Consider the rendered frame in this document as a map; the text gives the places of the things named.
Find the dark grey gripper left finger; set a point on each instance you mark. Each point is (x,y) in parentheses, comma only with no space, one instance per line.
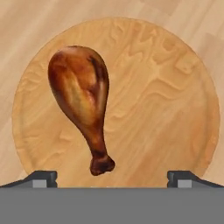
(40,178)

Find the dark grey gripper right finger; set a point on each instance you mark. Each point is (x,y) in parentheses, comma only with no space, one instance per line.
(182,178)

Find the brown chicken drumstick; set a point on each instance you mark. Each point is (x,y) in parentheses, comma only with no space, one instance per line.
(78,90)

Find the round wooden plate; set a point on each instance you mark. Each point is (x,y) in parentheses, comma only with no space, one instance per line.
(157,116)

